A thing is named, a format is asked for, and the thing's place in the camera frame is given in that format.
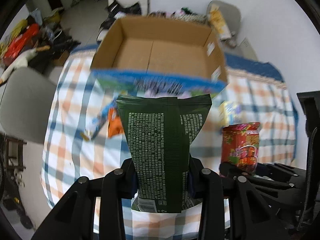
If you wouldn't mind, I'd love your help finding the red snack packet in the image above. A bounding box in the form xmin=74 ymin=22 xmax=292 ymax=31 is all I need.
xmin=221 ymin=122 xmax=260 ymax=173

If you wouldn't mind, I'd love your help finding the yellow blue tissue pack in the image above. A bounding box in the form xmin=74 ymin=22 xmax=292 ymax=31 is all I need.
xmin=218 ymin=101 xmax=241 ymax=127

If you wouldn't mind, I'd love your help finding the green snack packet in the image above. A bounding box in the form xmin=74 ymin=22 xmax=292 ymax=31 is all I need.
xmin=116 ymin=94 xmax=212 ymax=213

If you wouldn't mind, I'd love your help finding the grey flat board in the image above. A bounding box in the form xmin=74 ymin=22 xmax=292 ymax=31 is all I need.
xmin=238 ymin=38 xmax=258 ymax=61

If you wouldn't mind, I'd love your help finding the orange snack packet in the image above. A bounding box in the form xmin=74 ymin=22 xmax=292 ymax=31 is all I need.
xmin=107 ymin=107 xmax=124 ymax=138

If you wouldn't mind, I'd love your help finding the yellow snack box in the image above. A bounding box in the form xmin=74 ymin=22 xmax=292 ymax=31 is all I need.
xmin=208 ymin=4 xmax=232 ymax=40

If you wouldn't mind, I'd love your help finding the blue white wrapper bar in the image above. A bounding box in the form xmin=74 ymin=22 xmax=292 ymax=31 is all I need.
xmin=80 ymin=100 xmax=117 ymax=141

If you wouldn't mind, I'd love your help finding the plaid quilt on table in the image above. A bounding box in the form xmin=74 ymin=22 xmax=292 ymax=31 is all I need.
xmin=41 ymin=44 xmax=298 ymax=239

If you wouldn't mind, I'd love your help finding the open cardboard box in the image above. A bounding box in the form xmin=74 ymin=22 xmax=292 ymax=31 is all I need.
xmin=91 ymin=16 xmax=228 ymax=93

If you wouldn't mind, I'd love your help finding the patterned tote bag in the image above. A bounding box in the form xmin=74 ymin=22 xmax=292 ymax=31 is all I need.
xmin=170 ymin=7 xmax=207 ymax=24

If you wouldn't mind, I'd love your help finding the black bag on chair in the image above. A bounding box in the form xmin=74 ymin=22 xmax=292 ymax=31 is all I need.
xmin=97 ymin=0 xmax=142 ymax=43

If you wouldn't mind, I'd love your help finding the small cardboard box on floor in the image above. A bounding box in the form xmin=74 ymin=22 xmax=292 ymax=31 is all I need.
xmin=53 ymin=50 xmax=69 ymax=67

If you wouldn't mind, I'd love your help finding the grey chair near table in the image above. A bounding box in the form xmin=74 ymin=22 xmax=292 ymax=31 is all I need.
xmin=1 ymin=68 xmax=56 ymax=144

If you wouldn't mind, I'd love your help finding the yellow bag on floor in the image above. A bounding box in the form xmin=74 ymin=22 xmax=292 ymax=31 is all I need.
xmin=43 ymin=7 xmax=65 ymax=25

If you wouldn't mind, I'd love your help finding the white goose plush toy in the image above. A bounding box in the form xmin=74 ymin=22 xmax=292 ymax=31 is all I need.
xmin=0 ymin=46 xmax=50 ymax=84

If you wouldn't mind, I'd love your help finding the red plastic bag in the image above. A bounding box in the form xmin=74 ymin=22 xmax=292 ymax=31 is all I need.
xmin=2 ymin=23 xmax=39 ymax=66

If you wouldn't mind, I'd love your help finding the grey chair by wall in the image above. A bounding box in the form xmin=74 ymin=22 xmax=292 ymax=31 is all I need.
xmin=206 ymin=0 xmax=241 ymax=49

